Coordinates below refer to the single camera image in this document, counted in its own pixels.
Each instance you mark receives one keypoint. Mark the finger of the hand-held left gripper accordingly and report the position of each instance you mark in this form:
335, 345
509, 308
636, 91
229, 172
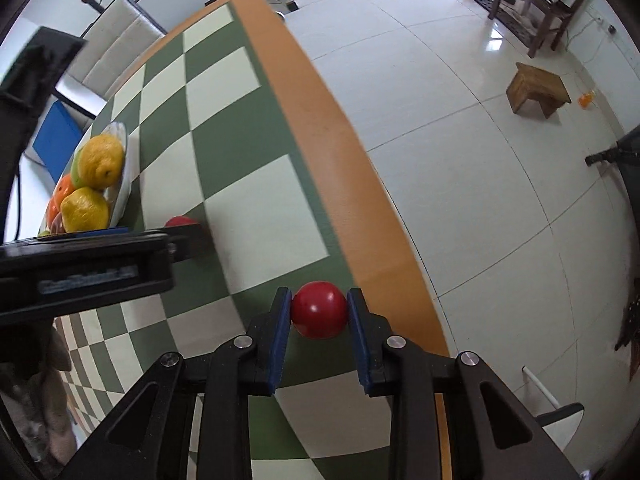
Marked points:
150, 255

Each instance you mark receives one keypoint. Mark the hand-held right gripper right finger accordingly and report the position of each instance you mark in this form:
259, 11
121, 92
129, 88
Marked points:
357, 340

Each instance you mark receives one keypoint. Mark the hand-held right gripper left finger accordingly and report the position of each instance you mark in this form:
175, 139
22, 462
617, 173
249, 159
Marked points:
280, 340

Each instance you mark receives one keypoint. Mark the small red fruit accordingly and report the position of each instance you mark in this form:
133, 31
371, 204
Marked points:
320, 310
180, 222

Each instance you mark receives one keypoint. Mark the patterned oval plate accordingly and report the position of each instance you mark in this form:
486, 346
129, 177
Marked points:
122, 185

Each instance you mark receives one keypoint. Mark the yellow lemon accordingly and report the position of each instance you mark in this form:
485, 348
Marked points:
85, 210
102, 160

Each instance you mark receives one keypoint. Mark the orange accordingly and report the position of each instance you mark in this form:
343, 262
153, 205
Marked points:
59, 195

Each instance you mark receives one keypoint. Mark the green apple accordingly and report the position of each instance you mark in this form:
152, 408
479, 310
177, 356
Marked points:
75, 172

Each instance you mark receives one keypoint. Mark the person's left forearm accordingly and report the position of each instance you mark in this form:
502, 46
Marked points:
35, 390

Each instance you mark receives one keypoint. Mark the blue padded chair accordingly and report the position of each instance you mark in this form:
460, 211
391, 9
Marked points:
55, 135

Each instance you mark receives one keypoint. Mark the white padded chair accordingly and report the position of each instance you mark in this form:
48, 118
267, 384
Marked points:
115, 50

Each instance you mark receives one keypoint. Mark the green checkered tablecloth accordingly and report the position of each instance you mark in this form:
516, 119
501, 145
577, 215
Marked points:
225, 135

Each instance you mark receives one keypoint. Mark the white pipe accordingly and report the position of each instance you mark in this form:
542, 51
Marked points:
540, 386

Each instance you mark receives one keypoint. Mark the small wooden stool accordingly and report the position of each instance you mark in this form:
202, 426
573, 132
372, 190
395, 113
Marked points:
537, 85

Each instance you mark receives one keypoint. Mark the black floor equipment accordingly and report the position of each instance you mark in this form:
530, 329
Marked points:
617, 155

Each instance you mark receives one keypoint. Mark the orange plastic scrap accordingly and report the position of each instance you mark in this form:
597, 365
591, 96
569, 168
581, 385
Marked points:
586, 99

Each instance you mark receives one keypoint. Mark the dark wooden chair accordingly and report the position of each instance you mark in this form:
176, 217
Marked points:
550, 10

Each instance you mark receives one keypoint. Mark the white power strip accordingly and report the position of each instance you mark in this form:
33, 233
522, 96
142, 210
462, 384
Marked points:
611, 27

